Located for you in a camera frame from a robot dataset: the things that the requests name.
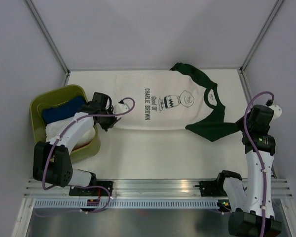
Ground white green raglan t-shirt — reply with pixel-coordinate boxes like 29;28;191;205
114;63;239;142

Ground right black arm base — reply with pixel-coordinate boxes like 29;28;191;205
195;181;227;197

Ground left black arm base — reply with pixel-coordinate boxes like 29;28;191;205
69;180;114;197

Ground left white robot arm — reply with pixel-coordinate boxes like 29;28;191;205
33;92;118;196

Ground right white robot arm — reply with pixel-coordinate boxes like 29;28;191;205
215;105;283;237

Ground white rolled t-shirt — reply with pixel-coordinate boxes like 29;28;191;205
45;117;96;150

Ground red item in bin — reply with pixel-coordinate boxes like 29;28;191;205
74;143;91;151

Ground blue folded t-shirt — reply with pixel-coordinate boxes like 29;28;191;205
42;96;86;124

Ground olive green plastic bin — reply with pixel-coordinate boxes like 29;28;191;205
30;84;101;163

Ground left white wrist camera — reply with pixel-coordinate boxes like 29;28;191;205
114;101;131;115

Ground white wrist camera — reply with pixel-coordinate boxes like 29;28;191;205
269;104;283;121
114;101;131;115

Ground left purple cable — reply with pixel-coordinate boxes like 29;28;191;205
41;97;136;215

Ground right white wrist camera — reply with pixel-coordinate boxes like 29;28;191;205
269;104;283;121

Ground aluminium mounting rail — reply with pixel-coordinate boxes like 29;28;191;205
24;178;292;198

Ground white slotted cable duct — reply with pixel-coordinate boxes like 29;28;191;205
35;198;218;209

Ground left aluminium frame post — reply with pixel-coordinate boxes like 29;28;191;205
24;0;70;75

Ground aluminium frame post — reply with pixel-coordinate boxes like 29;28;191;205
24;0;70;75
239;0;286;74

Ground right aluminium frame post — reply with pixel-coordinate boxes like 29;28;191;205
239;0;286;74

